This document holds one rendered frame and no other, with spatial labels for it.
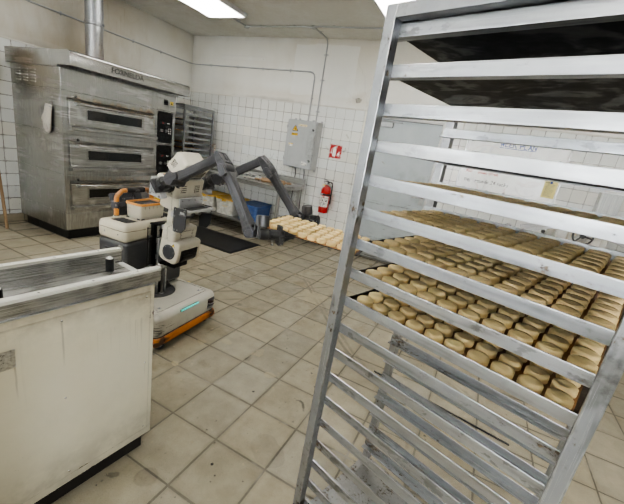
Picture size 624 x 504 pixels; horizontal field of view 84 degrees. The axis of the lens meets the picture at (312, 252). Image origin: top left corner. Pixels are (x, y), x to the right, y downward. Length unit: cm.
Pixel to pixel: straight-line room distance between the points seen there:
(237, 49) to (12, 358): 589
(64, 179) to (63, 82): 100
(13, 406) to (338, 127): 488
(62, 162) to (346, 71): 379
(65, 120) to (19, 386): 362
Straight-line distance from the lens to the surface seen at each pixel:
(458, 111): 88
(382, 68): 98
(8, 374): 147
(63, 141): 477
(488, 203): 84
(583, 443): 88
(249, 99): 638
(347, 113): 549
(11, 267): 166
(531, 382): 94
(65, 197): 485
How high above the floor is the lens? 147
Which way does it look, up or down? 16 degrees down
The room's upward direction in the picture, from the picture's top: 9 degrees clockwise
